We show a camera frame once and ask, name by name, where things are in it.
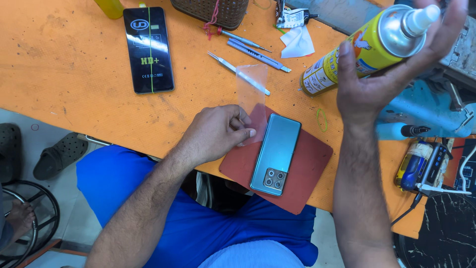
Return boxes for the person's right hand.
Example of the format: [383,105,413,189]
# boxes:
[336,0,469,123]

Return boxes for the person's left hand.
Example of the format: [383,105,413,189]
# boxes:
[174,104,257,168]

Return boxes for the yellow spray can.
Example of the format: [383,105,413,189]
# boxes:
[299,4,442,98]

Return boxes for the clear plastic film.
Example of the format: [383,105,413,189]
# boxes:
[236,64,268,146]

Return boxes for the green rubber band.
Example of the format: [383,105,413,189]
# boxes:
[316,108,328,133]

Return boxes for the blue machine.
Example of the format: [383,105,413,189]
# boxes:
[375,79,476,141]

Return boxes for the teal smartphone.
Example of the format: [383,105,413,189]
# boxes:
[249,113,302,197]

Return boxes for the metal tweezers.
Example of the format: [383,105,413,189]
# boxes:
[207,51,271,97]

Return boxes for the white cloth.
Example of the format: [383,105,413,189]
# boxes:
[280,25,316,59]

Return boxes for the yellow and blue device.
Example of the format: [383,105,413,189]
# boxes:
[394,139,453,193]

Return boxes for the grey utility knife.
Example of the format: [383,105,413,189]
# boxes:
[227,38,292,73]

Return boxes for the red rubber mat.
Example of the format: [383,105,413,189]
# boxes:
[219,104,334,216]

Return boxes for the screwdriver with red collar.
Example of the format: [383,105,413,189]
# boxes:
[216,26,272,53]

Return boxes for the black phone with screen protector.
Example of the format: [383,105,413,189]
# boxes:
[123,6,175,95]

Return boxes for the glue tube with black tip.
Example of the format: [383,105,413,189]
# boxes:
[275,7,320,30]

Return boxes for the brown woven basket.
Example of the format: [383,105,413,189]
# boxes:
[170,0,250,31]

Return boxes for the person's light blue shirt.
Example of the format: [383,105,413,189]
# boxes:
[197,240,306,268]

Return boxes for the black sandal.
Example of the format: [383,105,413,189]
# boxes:
[0,123,22,184]
[32,132,89,181]

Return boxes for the yellow bottle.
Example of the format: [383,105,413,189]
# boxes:
[93,0,125,20]

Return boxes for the black marble round stool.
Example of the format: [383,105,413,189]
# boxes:
[393,192,476,268]

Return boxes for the red string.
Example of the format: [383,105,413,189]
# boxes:
[203,0,221,41]

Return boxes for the white cable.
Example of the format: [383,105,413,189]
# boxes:
[419,144,476,197]

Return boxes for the black cable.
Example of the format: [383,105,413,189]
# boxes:
[390,193,425,226]

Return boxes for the metal stool frame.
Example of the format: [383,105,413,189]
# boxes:
[0,180,61,268]

